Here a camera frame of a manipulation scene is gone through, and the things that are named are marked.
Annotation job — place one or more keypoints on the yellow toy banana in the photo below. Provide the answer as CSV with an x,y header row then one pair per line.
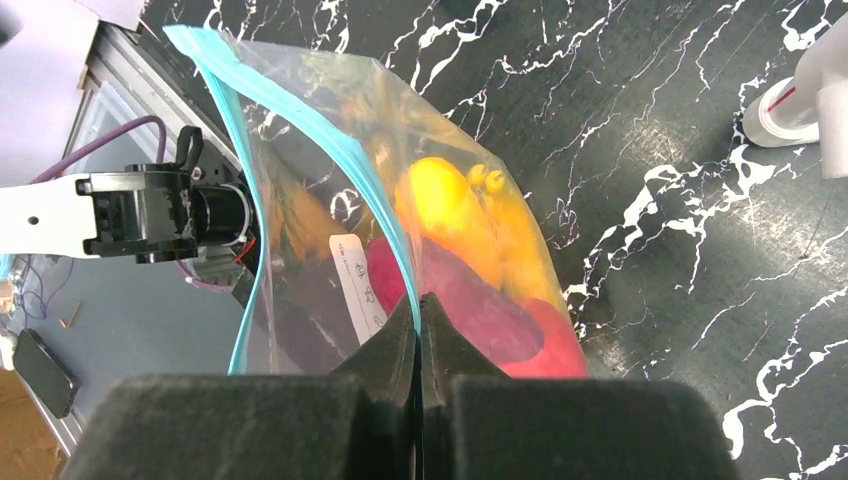
x,y
527,268

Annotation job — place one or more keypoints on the orange toy mango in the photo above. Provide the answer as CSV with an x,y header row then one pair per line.
x,y
435,200

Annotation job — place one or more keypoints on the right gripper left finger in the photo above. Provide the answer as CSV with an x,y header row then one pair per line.
x,y
356,422

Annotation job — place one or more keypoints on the red toy apple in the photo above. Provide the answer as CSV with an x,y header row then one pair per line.
x,y
561,356

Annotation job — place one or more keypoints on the white PVC pipe frame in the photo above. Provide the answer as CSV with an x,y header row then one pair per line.
x,y
810,106

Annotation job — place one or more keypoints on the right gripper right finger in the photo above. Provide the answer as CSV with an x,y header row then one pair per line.
x,y
477,423

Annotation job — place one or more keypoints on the black phone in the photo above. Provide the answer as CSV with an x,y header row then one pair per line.
x,y
45,374

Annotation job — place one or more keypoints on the clear zip top bag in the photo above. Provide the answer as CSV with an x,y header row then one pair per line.
x,y
323,139

